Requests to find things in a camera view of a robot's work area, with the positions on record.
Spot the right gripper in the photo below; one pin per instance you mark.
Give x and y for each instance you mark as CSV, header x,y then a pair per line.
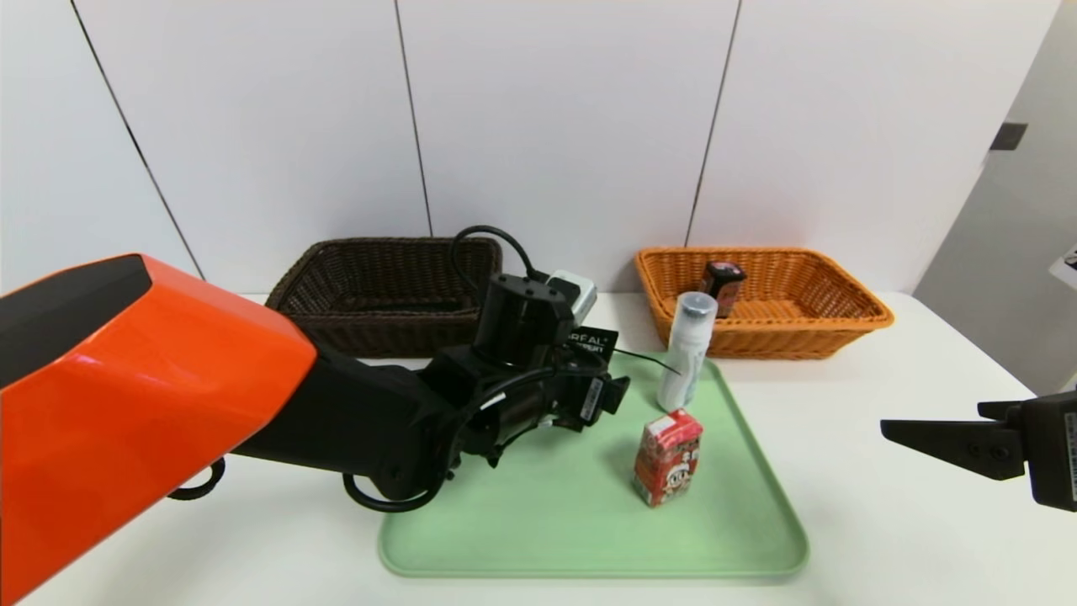
x,y
1053,450

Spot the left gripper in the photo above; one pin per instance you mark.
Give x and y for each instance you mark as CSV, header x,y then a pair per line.
x,y
593,401

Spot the black face wash tube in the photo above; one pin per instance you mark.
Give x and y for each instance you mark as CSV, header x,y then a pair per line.
x,y
593,341

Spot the black red gum container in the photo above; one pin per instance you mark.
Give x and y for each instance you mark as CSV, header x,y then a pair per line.
x,y
724,286

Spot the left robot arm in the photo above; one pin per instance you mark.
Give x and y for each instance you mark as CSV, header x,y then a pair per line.
x,y
151,404

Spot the orange wicker basket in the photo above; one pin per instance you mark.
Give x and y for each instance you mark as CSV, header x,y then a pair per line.
x,y
799,337

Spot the dark brown wicker basket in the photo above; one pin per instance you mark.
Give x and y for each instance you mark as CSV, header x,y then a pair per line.
x,y
379,269

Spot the white bottle grey cap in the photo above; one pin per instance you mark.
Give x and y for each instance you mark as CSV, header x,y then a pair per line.
x,y
686,362

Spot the red milk drink carton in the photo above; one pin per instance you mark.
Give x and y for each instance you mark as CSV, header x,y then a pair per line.
x,y
666,463

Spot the light green plastic tray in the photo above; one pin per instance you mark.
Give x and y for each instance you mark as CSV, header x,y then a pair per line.
x,y
589,539

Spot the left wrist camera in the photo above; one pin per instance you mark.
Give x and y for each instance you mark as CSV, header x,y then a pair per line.
x,y
580,295

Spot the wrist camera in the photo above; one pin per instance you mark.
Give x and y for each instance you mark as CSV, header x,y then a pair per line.
x,y
580,295
1067,265

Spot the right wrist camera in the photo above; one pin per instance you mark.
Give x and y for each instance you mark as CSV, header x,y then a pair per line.
x,y
1067,265

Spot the black wall fixture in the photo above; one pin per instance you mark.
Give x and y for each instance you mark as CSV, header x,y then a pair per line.
x,y
1010,137

